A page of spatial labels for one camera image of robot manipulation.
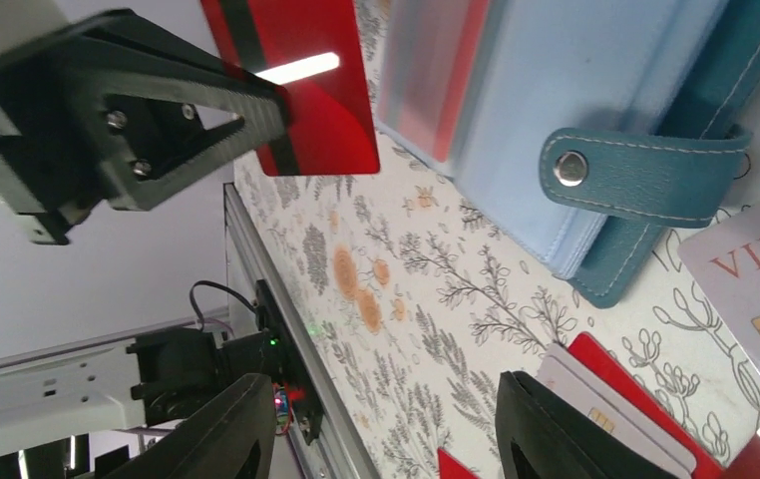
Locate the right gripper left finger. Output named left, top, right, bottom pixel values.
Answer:
left=108, top=373, right=277, bottom=479

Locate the aluminium rail frame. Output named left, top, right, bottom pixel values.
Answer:
left=223, top=184, right=380, bottom=478

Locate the red card front left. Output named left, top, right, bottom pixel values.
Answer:
left=568, top=332, right=723, bottom=479

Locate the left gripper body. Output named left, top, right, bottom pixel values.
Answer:
left=0, top=1, right=123, bottom=245

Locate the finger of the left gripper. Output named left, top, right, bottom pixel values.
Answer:
left=18, top=9, right=290, bottom=211

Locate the floral table mat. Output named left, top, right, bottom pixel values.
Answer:
left=235, top=1, right=760, bottom=478

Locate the teal leather card holder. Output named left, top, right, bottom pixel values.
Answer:
left=376, top=1, right=760, bottom=308

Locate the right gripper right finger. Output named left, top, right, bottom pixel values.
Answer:
left=495, top=371, right=672, bottom=479

